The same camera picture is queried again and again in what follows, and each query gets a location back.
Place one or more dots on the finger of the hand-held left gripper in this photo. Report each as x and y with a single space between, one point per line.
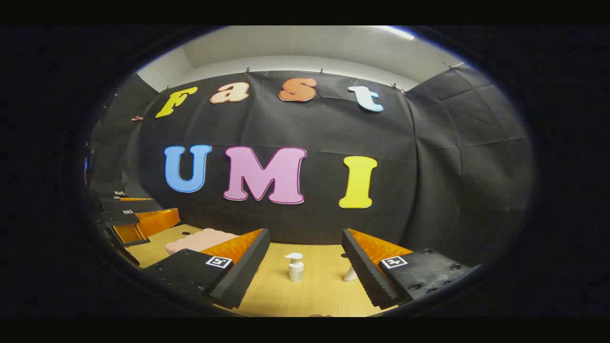
133 205
157 221

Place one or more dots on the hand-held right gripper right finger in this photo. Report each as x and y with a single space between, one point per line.
364 271

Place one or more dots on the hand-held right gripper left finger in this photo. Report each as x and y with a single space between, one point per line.
243 274

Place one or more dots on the white squeeze tube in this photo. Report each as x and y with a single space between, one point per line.
350 275

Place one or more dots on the pink suitcase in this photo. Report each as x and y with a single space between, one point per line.
200 240

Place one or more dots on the white pump bottle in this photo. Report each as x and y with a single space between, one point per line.
296 270

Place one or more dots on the black backdrop cloth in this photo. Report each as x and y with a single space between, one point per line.
314 128

